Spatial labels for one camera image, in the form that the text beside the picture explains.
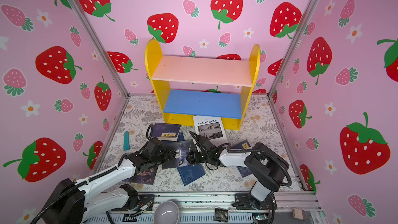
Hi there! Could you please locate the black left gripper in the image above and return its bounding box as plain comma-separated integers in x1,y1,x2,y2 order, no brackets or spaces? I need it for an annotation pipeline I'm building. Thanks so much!
151,146,178,167

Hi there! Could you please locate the black wolf cover book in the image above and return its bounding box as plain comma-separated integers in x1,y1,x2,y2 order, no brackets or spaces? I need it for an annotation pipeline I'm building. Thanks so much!
162,140,198,170

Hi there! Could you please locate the dark blue thick book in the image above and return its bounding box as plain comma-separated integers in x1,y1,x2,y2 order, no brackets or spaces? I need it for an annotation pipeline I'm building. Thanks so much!
152,123,181,142

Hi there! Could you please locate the blue book yellow label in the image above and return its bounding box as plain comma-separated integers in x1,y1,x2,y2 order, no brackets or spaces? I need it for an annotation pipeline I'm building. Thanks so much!
177,164,205,186

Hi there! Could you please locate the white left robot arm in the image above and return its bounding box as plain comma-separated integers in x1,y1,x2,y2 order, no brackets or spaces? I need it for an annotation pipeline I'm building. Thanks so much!
31,138,176,224

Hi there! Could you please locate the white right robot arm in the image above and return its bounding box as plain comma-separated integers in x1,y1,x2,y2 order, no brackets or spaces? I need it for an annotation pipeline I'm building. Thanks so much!
186,133,292,209

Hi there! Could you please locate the blue book under stack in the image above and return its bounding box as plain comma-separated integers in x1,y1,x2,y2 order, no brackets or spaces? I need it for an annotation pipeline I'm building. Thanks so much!
171,132,185,142

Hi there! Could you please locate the dark portrait cover book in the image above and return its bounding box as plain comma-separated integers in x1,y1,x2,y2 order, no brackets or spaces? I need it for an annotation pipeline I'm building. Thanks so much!
124,166,158,185

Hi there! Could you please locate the white photo cover book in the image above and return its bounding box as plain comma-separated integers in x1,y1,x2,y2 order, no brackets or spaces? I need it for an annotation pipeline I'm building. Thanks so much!
193,116,228,146

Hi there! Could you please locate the teal plastic bar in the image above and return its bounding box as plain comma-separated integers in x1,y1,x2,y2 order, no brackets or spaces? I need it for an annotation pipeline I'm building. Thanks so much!
123,131,130,151

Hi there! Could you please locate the navy book right side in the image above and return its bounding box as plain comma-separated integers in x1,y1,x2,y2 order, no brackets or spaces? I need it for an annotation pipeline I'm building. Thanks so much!
231,140,252,178

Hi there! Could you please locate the grey bowl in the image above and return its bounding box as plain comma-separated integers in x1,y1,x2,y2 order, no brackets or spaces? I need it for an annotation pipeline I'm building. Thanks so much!
153,201,180,224

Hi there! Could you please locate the yellow wooden bookshelf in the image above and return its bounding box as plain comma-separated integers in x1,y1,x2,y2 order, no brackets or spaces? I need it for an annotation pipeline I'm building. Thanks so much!
145,39,261,130

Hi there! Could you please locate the small black circuit board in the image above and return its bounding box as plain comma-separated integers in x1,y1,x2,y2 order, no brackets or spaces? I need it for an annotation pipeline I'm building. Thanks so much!
214,208,229,223

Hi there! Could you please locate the beige small box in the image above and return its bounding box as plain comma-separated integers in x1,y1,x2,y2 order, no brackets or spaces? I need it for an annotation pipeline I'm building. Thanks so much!
292,208,306,220

